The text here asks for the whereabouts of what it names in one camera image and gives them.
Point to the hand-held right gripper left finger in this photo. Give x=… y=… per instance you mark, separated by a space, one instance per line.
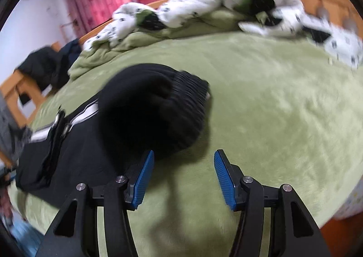
x=143 y=179

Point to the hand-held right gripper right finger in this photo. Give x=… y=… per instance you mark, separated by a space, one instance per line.
x=224 y=180

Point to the black pants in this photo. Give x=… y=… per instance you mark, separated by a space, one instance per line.
x=136 y=115

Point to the green fleece blanket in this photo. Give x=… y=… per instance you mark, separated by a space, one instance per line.
x=269 y=98

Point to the navy garment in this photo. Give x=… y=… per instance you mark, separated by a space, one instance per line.
x=69 y=58

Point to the grey jeans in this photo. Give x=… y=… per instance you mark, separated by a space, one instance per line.
x=8 y=126

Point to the black jacket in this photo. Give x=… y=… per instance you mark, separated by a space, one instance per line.
x=39 y=67

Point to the white floral pillow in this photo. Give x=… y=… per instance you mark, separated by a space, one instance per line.
x=341 y=44

